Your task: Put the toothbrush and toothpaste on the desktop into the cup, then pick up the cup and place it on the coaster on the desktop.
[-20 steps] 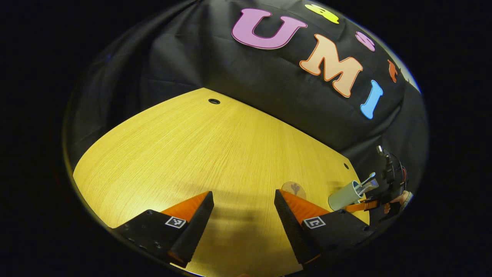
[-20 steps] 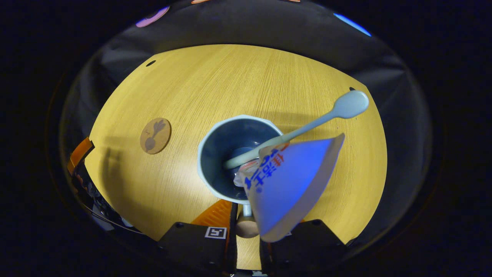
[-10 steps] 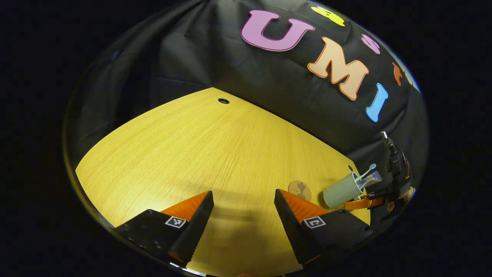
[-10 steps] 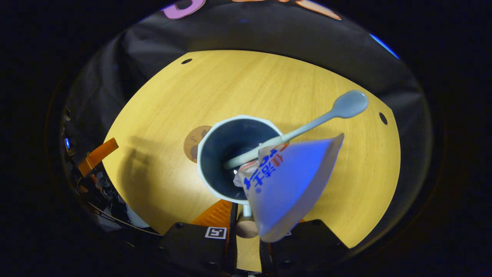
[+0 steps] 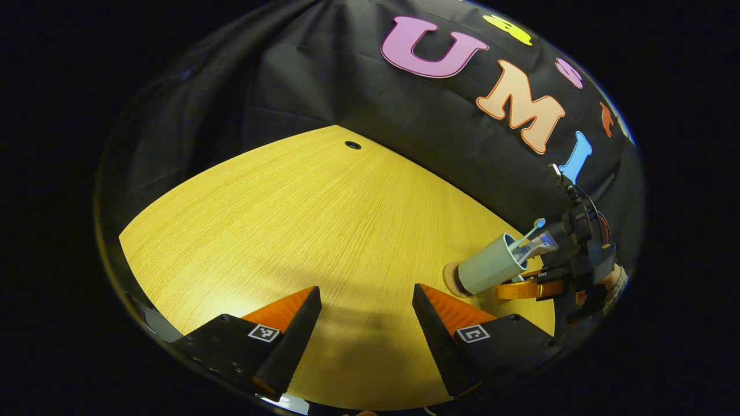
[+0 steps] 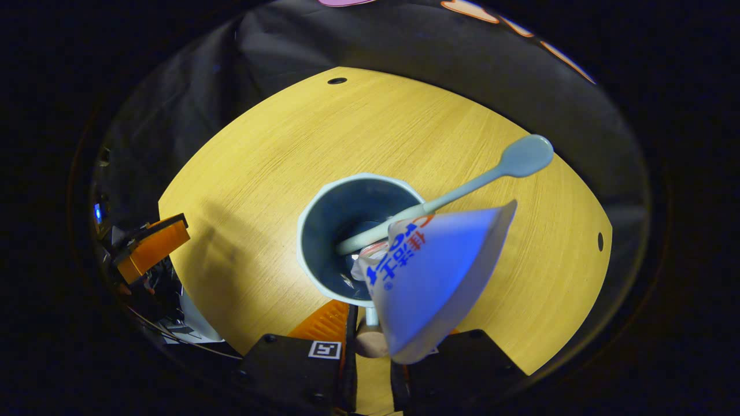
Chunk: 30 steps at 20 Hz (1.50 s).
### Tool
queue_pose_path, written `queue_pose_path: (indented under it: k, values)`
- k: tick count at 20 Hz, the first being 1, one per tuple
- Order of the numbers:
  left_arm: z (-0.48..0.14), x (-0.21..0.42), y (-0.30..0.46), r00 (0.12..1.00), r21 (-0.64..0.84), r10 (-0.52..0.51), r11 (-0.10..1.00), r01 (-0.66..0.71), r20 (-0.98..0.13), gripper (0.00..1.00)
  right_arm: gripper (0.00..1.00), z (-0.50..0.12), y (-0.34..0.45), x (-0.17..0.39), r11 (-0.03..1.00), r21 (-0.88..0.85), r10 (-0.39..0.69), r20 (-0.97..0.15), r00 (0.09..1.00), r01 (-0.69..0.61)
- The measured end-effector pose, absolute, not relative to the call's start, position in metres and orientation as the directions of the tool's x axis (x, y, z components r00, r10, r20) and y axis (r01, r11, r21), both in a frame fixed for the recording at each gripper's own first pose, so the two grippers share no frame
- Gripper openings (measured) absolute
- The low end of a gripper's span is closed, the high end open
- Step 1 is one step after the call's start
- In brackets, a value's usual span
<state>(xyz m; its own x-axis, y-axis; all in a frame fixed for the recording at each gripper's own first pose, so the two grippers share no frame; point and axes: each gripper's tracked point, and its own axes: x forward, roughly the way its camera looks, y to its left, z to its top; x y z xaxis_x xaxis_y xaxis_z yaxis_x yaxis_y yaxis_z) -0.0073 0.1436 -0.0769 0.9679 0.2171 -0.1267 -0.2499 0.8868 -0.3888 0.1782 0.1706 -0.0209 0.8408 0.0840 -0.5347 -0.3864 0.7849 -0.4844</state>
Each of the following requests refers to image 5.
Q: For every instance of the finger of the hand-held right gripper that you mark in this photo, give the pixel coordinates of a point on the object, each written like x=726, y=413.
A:
x=552, y=273
x=520, y=290

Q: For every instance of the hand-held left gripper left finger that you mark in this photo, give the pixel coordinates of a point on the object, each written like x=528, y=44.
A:
x=298, y=341

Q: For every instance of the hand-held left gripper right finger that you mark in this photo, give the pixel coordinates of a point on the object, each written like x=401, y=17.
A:
x=439, y=346

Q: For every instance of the pale toothbrush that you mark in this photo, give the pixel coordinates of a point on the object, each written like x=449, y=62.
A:
x=539, y=223

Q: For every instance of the round brown coaster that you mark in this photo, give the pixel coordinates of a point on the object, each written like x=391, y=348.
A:
x=449, y=280

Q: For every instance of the wooden desktop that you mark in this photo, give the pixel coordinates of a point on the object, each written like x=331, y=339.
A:
x=300, y=231

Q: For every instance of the black backdrop cloth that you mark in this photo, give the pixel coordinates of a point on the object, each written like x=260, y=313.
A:
x=300, y=75

